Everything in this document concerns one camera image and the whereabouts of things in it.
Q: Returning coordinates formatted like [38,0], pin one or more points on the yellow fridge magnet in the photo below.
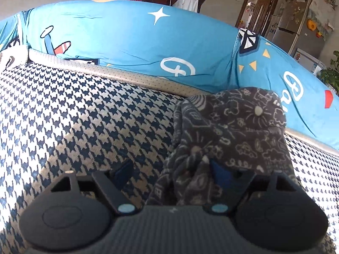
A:
[311,25]

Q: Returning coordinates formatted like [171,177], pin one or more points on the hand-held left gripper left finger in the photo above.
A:
[123,171]

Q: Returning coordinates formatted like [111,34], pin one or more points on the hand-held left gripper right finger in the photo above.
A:
[221,174]

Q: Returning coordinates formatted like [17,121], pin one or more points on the houndstooth sofa seat cover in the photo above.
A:
[79,116]

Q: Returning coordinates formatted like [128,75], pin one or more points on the white chest freezer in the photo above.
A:
[307,60]

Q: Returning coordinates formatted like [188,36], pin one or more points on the blue printed sofa cover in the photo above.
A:
[119,39]

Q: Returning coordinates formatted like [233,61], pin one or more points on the grey patterned fleece jacket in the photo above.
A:
[238,127]

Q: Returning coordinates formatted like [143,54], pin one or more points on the silver refrigerator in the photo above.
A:
[294,18]

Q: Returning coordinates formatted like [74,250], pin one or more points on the green potted houseplant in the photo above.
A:
[331,76]

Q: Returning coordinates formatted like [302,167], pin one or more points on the table with white tablecloth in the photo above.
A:
[186,2]

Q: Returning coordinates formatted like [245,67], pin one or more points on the wooden door with dark frame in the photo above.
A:
[262,10]

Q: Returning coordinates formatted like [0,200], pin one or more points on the patterned fridge dust cover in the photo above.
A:
[323,8]

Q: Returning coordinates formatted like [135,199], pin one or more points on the dark dining chair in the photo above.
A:
[202,5]

